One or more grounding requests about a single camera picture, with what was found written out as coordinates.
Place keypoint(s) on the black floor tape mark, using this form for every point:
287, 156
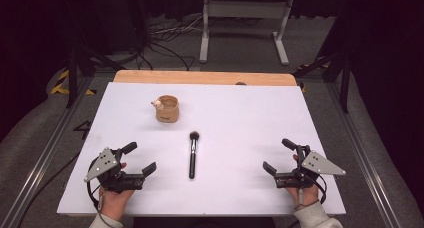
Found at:
84, 128

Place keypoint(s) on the round wooden brush holder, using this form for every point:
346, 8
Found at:
168, 114

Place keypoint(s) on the grey metal stand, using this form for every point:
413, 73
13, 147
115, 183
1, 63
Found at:
246, 9

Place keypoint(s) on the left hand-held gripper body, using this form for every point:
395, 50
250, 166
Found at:
107, 166

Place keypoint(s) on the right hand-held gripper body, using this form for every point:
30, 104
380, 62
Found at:
315, 164

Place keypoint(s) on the aluminium floor rail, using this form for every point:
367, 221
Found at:
46, 151
363, 154

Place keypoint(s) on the person's left hand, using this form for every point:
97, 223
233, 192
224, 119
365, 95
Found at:
115, 203

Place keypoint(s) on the white table board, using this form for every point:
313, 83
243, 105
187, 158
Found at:
233, 114

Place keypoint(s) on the person's right hand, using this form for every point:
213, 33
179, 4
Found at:
306, 195

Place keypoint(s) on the black tripod stand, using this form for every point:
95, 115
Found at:
71, 74
345, 84

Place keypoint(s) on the yellow black floor tape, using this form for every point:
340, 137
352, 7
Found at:
60, 84

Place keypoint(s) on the black makeup brush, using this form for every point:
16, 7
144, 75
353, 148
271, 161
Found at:
192, 161

